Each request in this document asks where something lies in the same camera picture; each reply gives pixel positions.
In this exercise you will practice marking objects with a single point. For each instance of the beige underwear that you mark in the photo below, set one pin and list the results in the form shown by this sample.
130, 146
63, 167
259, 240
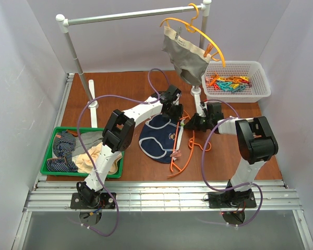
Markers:
84, 164

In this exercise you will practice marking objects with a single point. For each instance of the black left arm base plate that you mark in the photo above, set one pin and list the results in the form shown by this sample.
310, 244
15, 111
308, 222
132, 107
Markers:
101, 200

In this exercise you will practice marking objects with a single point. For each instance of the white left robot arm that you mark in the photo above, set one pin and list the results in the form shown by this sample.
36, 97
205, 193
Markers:
118, 134

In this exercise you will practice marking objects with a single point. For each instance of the green plastic tray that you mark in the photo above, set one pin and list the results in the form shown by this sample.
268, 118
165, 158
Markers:
48, 153

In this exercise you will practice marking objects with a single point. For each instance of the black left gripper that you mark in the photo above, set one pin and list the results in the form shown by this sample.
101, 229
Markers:
173, 111

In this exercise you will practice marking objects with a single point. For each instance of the striped blue underwear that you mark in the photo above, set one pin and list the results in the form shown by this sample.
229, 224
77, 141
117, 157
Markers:
63, 145

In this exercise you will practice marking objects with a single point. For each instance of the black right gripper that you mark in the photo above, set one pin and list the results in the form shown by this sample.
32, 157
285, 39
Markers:
200, 122

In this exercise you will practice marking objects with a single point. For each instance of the white plastic basket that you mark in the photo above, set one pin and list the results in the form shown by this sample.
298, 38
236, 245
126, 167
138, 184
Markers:
249, 78

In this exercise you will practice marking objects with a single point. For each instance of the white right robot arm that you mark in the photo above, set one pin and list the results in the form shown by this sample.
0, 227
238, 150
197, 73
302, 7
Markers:
256, 142

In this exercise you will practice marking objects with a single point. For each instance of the white clothes rack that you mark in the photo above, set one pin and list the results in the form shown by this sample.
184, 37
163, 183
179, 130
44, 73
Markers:
94, 104

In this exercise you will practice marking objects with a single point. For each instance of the teal clothespin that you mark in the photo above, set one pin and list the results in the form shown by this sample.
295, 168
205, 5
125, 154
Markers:
225, 86

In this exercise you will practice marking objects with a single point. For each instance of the orange plastic hanger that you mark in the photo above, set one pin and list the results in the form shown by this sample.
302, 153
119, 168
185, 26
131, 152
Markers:
186, 146

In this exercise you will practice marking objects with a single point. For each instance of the grey underwear in tray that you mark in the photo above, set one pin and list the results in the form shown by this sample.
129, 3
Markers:
89, 139

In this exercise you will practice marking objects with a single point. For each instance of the yellow plastic hanger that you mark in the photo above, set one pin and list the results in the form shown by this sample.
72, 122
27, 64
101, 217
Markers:
205, 8

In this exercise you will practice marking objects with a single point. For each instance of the grey hanging underwear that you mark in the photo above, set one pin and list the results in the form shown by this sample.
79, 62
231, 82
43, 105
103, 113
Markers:
188, 60

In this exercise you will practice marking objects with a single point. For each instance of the navy blue underwear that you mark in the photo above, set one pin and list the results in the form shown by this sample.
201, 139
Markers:
159, 137

